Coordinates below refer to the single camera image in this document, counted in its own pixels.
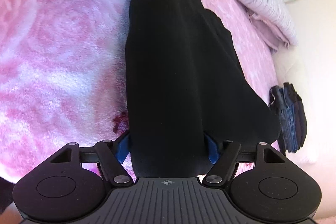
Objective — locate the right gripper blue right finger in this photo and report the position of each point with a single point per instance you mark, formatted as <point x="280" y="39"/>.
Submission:
<point x="223" y="156"/>

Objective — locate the stack of folded clothes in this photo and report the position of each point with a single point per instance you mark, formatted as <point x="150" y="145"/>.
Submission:
<point x="287" y="104"/>

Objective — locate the black zip fleece jacket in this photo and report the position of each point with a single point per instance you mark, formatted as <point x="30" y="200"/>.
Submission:
<point x="184" y="86"/>

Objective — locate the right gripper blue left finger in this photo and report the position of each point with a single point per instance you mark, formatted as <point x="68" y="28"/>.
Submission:
<point x="111" y="155"/>

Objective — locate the pink rose bed blanket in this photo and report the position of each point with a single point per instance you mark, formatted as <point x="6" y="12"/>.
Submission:
<point x="62" y="77"/>

